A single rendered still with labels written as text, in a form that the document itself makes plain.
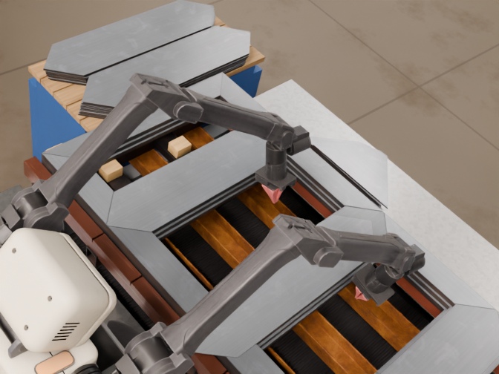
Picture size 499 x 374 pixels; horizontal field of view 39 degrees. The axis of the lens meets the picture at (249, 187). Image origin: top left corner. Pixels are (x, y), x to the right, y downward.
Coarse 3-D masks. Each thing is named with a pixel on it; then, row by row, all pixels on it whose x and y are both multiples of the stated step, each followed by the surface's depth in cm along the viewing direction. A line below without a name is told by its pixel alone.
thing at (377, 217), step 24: (168, 120) 233; (144, 144) 230; (48, 168) 214; (288, 168) 233; (240, 192) 223; (312, 192) 229; (96, 216) 203; (192, 216) 212; (360, 216) 221; (384, 216) 223; (120, 240) 198; (336, 288) 204; (432, 288) 209; (312, 312) 199
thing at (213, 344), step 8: (208, 336) 183; (216, 336) 183; (200, 344) 181; (208, 344) 181; (216, 344) 182; (224, 344) 182; (208, 352) 180; (216, 352) 180; (224, 352) 181; (232, 352) 181
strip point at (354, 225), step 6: (336, 216) 219; (342, 216) 219; (342, 222) 218; (348, 222) 218; (354, 222) 219; (360, 222) 219; (366, 222) 220; (348, 228) 217; (354, 228) 217; (360, 228) 218; (366, 228) 218; (372, 228) 218; (372, 234) 217
